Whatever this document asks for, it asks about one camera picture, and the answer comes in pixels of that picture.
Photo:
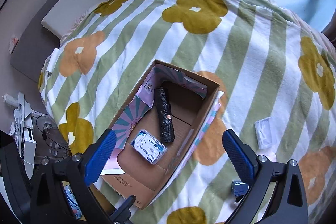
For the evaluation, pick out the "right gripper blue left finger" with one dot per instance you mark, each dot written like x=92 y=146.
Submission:
x=97 y=155

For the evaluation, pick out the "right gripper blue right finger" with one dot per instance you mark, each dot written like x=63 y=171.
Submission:
x=241 y=155

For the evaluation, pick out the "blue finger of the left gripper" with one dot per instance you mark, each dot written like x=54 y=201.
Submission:
x=122 y=214

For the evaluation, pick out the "clear floss pick box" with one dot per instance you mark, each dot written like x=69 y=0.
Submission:
x=265 y=133

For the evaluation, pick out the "dental floss labelled box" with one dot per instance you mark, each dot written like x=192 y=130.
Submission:
x=148 y=146

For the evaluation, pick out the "black bag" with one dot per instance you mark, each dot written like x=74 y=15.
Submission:
x=163 y=107

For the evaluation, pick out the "open cardboard box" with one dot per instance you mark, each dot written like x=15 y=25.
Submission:
x=157 y=128

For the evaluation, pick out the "white devices on floor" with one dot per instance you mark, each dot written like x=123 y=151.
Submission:
x=36 y=135

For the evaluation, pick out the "floral striped blanket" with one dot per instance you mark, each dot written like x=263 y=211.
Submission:
x=267 y=61

